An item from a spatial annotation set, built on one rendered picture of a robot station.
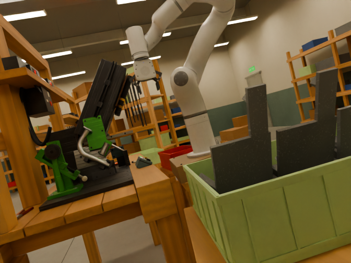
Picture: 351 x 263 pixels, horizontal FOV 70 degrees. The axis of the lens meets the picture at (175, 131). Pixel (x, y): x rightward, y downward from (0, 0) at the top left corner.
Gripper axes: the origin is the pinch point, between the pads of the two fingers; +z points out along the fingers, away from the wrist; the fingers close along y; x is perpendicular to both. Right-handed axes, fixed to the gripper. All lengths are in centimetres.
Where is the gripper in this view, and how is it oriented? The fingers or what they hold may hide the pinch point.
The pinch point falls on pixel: (149, 90)
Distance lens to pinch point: 128.3
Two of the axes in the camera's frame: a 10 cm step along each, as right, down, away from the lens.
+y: 9.4, -2.5, 2.2
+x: -2.2, 0.2, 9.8
